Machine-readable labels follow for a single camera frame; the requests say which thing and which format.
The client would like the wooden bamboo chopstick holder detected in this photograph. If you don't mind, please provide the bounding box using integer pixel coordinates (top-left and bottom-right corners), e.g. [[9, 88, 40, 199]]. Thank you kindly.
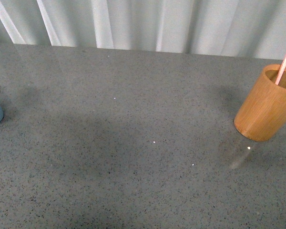
[[234, 64, 286, 141]]

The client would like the white pleated curtain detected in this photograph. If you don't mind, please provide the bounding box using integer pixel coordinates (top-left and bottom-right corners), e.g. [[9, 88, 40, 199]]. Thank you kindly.
[[0, 0, 286, 59]]

